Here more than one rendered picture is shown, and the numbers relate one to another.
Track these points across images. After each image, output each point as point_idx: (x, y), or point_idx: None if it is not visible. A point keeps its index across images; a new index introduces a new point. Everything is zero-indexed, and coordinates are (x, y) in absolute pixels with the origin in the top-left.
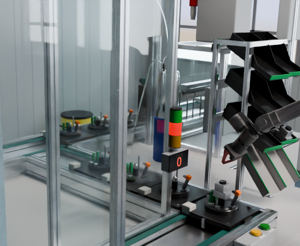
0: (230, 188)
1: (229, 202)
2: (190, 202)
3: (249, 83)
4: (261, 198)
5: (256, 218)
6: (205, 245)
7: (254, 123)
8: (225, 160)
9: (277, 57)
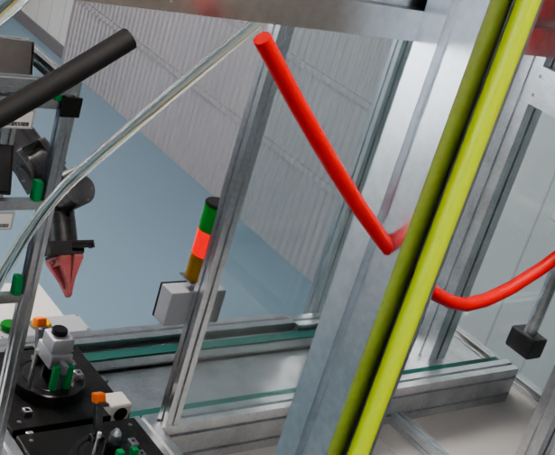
0: None
1: (26, 372)
2: (111, 400)
3: None
4: None
5: None
6: (140, 348)
7: (64, 164)
8: (65, 289)
9: None
